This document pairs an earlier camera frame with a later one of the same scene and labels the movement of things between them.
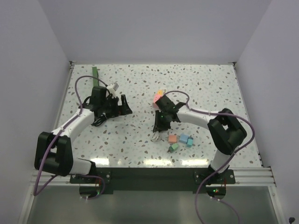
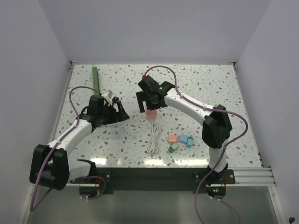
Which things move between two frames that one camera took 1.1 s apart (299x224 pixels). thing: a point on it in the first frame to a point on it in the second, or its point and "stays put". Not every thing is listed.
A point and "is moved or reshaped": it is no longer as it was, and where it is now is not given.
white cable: [155, 136] is moved or reshaped
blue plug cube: [183, 138] stays put
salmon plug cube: [172, 138] stays put
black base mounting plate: [155, 179] stays put
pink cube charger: [160, 93] is moved or reshaped
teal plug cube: [189, 142] stays put
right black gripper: [158, 125] to [142, 96]
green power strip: [95, 74] stays put
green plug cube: [173, 147] stays put
